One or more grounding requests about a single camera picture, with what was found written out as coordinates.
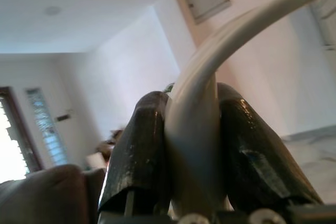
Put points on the brown framed door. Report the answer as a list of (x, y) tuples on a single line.
[(15, 134)]

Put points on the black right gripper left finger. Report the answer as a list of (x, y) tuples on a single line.
[(139, 155)]

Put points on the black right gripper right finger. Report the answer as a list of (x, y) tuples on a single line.
[(252, 161)]

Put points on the louvred glass window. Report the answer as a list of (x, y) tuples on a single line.
[(47, 129)]

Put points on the cream plastic dustpan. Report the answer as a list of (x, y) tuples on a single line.
[(195, 134)]

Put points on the brown sofa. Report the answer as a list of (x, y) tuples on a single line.
[(44, 195)]

